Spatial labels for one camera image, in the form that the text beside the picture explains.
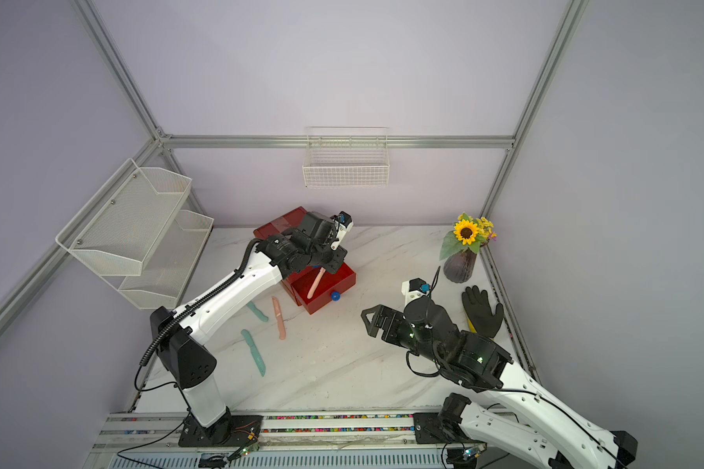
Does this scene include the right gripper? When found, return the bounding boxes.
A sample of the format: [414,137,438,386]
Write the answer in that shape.
[365,305,446,363]

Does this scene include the pink fruit knife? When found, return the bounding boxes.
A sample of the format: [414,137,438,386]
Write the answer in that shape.
[306,268,326,300]
[272,296,287,340]

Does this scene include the red drawer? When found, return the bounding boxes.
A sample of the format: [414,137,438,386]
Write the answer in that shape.
[286,263,357,315]

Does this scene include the red drawer cabinet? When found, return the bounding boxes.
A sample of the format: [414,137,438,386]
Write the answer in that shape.
[253,207,336,295]

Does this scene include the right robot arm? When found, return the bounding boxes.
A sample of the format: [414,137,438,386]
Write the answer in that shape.
[361,296,639,468]

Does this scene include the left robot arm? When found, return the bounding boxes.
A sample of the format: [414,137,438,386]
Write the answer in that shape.
[139,211,353,447]

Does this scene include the teal fruit knife upper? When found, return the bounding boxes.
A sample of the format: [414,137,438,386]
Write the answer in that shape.
[246,301,269,322]

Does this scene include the teal fruit knife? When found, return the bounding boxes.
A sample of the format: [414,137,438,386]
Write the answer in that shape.
[246,301,269,322]
[241,329,267,376]

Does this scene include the teal fruit knife lower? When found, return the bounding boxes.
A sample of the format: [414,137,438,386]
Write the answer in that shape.
[241,329,267,376]

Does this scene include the black glove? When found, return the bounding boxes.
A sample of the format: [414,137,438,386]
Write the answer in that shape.
[462,285,505,339]

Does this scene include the sunflower bouquet in vase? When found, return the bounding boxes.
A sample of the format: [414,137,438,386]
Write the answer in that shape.
[439,213,497,283]

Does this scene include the white mesh two-tier shelf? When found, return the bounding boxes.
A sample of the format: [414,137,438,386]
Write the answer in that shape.
[56,159,214,310]

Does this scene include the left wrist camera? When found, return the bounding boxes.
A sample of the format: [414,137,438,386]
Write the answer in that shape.
[330,211,354,250]

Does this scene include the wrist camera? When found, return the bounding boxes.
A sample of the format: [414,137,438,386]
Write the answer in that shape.
[330,211,354,250]
[401,277,431,306]

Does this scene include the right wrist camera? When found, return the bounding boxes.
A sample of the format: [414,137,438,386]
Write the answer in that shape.
[401,277,431,306]

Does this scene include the white wire wall basket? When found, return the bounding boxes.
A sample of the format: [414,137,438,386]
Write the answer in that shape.
[302,126,390,189]

